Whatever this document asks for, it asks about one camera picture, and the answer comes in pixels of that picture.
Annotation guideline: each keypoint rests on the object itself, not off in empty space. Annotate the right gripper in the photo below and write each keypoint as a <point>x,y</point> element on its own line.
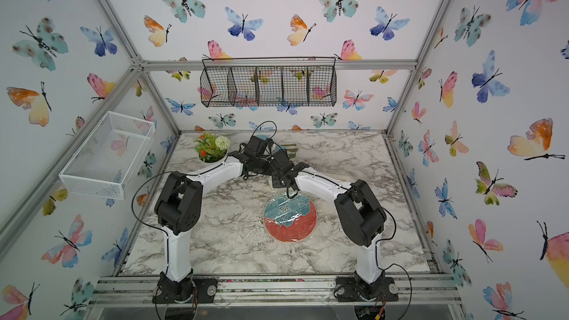
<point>274,179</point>

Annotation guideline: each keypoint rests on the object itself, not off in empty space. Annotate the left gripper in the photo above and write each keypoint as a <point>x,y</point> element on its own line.
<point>269,171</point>

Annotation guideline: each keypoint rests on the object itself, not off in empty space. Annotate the red plate with teal flower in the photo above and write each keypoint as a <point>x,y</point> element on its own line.
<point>290,218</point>

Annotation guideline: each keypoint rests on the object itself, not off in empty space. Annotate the clear plastic wrap sheet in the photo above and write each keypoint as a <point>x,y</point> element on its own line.
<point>289,213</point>

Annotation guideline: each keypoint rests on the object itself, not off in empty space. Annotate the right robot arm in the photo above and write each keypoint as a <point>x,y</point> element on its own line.
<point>361,217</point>

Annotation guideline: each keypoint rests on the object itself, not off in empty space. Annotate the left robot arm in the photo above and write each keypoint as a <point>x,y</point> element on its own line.
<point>179,208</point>

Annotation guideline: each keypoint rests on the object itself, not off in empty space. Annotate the potted plant in white pot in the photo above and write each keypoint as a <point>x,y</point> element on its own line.
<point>211,148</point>

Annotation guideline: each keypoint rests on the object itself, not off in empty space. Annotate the black wire wall basket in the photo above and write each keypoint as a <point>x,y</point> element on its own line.
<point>269,82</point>

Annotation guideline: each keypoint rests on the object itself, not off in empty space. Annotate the white mesh wall basket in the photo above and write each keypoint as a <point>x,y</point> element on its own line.
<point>107,159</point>

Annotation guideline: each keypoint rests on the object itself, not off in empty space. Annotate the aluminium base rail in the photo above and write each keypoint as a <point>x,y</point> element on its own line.
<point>319,289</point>

